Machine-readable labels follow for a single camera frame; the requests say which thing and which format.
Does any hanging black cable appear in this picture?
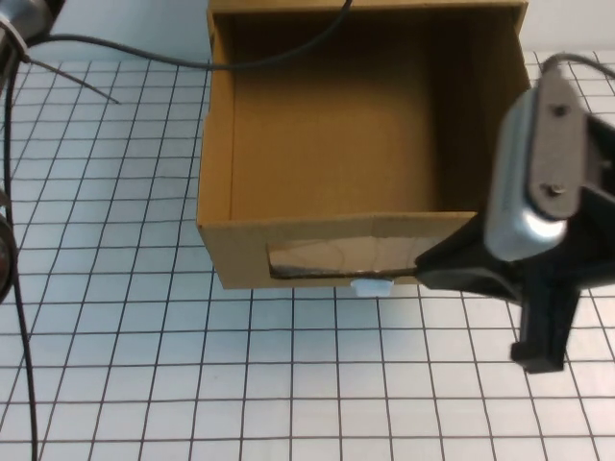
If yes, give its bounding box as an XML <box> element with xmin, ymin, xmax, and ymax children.
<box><xmin>0</xmin><ymin>47</ymin><xmax>40</xmax><ymax>461</ymax></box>

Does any white plastic drawer handle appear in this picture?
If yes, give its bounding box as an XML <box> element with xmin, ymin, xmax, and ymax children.
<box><xmin>349</xmin><ymin>278</ymin><xmax>394</xmax><ymax>299</ymax></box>

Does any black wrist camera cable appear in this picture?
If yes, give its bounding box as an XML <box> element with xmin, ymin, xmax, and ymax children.
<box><xmin>542</xmin><ymin>51</ymin><xmax>615</xmax><ymax>81</ymax></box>

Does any cardboard drawer with dark window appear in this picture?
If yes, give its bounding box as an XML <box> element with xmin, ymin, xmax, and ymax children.
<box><xmin>195</xmin><ymin>12</ymin><xmax>534</xmax><ymax>293</ymax></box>

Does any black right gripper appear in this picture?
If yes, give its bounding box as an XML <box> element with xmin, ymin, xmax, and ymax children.
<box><xmin>415</xmin><ymin>114</ymin><xmax>615</xmax><ymax>375</ymax></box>

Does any long black cable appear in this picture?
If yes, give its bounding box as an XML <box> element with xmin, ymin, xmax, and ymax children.
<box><xmin>23</xmin><ymin>0</ymin><xmax>356</xmax><ymax>72</ymax></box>

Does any brown cardboard box shell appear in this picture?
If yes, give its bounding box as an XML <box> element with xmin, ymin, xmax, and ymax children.
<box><xmin>207</xmin><ymin>0</ymin><xmax>529</xmax><ymax>54</ymax></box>

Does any thin dark wire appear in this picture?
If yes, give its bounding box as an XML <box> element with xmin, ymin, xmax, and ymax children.
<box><xmin>27</xmin><ymin>56</ymin><xmax>122</xmax><ymax>106</ymax></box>

